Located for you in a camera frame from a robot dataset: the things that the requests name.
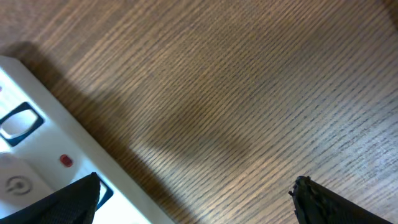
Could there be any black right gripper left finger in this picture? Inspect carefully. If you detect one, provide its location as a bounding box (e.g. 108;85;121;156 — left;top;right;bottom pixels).
1;172;100;224

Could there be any white charger adapter plug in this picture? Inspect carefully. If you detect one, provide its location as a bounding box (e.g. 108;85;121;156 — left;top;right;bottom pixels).
0;152;54;218

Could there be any white power strip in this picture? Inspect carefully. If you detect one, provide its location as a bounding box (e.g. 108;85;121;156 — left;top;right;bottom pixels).
1;56;171;223

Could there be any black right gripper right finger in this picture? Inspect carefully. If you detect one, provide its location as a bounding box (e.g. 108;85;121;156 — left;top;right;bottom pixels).
289;176;391;224

